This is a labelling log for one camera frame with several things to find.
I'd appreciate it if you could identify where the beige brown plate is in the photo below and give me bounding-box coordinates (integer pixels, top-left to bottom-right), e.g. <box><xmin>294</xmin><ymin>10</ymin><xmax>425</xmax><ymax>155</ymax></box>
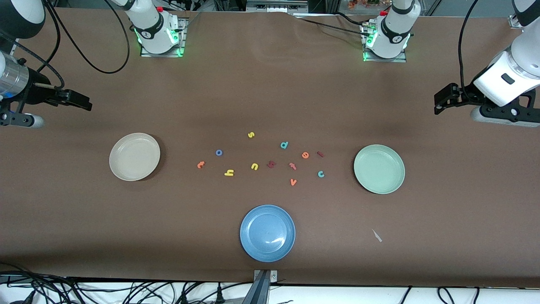
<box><xmin>109</xmin><ymin>133</ymin><xmax>161</xmax><ymax>182</ymax></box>

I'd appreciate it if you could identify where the green plate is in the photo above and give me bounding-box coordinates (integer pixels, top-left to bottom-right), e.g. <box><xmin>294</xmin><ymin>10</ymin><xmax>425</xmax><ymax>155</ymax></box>
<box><xmin>354</xmin><ymin>144</ymin><xmax>406</xmax><ymax>195</ymax></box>

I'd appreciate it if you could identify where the brown table cover sheet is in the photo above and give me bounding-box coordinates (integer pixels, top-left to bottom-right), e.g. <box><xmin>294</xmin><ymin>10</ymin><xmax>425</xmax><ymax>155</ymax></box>
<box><xmin>0</xmin><ymin>6</ymin><xmax>540</xmax><ymax>288</ymax></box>

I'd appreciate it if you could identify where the silver power strip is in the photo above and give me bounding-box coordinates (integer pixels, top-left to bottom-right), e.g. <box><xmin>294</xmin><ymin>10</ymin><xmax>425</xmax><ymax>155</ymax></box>
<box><xmin>246</xmin><ymin>0</ymin><xmax>309</xmax><ymax>14</ymax></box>

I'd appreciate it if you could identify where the blue plate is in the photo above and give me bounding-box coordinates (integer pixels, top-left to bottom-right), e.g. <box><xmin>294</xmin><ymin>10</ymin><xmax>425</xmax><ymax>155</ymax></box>
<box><xmin>240</xmin><ymin>205</ymin><xmax>296</xmax><ymax>263</ymax></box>

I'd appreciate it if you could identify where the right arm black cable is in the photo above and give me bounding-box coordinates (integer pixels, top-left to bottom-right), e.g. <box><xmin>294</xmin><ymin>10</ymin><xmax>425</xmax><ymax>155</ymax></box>
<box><xmin>8</xmin><ymin>0</ymin><xmax>131</xmax><ymax>91</ymax></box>

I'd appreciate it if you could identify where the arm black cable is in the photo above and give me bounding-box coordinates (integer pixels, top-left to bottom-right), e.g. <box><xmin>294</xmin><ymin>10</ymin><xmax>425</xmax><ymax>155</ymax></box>
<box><xmin>458</xmin><ymin>0</ymin><xmax>481</xmax><ymax>102</ymax></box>
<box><xmin>8</xmin><ymin>0</ymin><xmax>131</xmax><ymax>91</ymax></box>

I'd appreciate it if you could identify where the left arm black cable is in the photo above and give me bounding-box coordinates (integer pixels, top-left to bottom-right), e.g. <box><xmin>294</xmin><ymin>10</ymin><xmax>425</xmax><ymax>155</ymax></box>
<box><xmin>458</xmin><ymin>0</ymin><xmax>481</xmax><ymax>102</ymax></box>

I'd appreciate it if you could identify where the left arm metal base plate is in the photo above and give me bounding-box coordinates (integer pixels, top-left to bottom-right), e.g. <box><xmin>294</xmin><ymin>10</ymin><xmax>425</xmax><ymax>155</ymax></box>
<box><xmin>362</xmin><ymin>21</ymin><xmax>408</xmax><ymax>63</ymax></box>

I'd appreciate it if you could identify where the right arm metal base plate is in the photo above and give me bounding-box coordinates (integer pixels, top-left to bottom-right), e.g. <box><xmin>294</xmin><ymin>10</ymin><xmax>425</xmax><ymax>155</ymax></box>
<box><xmin>139</xmin><ymin>17</ymin><xmax>186</xmax><ymax>58</ymax></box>

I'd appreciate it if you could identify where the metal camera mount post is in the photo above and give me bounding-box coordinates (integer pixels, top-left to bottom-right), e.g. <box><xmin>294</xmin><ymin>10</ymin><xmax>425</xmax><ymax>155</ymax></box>
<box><xmin>252</xmin><ymin>269</ymin><xmax>279</xmax><ymax>304</ymax></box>

